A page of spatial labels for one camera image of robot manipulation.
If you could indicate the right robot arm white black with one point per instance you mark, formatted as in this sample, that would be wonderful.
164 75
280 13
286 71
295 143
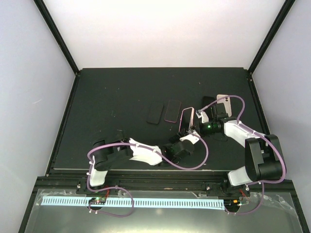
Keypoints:
263 158

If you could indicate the left small circuit board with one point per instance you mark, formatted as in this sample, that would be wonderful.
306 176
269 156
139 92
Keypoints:
97 201

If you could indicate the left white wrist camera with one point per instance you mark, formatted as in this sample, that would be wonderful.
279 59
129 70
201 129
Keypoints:
193 137

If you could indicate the bare black phone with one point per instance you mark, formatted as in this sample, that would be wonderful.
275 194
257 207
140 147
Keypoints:
155 112

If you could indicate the right black frame post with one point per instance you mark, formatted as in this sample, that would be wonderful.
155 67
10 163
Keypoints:
282 14

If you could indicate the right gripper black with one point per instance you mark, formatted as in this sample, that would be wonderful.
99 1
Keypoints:
200 128

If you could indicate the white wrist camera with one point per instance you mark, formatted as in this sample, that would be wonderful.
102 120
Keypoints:
202 116
193 137

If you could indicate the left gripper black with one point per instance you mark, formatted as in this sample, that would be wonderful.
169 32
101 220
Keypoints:
171 139

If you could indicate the bare magenta phone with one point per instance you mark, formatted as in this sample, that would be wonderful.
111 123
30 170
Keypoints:
172 111

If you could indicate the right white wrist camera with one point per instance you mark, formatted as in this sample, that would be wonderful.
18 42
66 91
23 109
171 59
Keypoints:
202 116

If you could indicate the phone in pink case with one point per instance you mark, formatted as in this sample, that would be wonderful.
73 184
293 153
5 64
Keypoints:
186 120

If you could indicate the small circuit board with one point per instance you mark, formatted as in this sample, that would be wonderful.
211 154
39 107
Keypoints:
97 201
232 202

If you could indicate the black phone case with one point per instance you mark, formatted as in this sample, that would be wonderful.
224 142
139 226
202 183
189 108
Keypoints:
206 101

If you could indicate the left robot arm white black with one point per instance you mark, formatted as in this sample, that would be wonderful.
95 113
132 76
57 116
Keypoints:
105 156

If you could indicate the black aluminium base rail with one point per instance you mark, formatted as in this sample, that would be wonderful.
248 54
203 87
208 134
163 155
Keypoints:
209 182

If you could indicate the light blue slotted cable duct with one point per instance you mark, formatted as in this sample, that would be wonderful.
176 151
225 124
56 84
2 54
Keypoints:
137 202

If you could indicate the left black frame post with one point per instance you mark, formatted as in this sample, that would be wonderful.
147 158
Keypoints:
41 6

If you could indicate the black frame post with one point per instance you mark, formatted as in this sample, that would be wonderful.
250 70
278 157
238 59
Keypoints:
282 14
41 6

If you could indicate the right small circuit board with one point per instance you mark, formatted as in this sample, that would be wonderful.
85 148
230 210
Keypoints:
232 202

